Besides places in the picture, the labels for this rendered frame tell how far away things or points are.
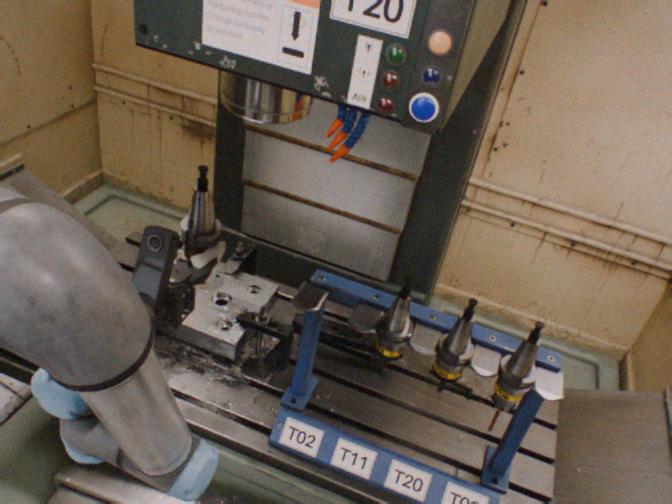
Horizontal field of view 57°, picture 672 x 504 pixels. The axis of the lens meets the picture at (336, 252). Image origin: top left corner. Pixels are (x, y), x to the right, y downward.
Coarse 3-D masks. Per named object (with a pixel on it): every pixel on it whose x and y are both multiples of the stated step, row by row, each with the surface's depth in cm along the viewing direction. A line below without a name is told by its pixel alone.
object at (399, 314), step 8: (400, 296) 104; (392, 304) 106; (400, 304) 104; (408, 304) 104; (392, 312) 105; (400, 312) 105; (408, 312) 105; (384, 320) 108; (392, 320) 106; (400, 320) 105; (408, 320) 106; (392, 328) 106; (400, 328) 106
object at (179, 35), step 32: (160, 0) 80; (192, 0) 79; (320, 0) 73; (416, 0) 70; (480, 0) 69; (160, 32) 83; (192, 32) 81; (320, 32) 75; (352, 32) 74; (384, 32) 73; (416, 32) 72; (480, 32) 82; (224, 64) 82; (256, 64) 80; (320, 64) 77; (352, 64) 76; (384, 64) 75; (320, 96) 80; (448, 96) 75
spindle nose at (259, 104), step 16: (224, 80) 100; (240, 80) 97; (224, 96) 101; (240, 96) 98; (256, 96) 97; (272, 96) 97; (288, 96) 98; (304, 96) 100; (240, 112) 100; (256, 112) 99; (272, 112) 99; (288, 112) 100; (304, 112) 103
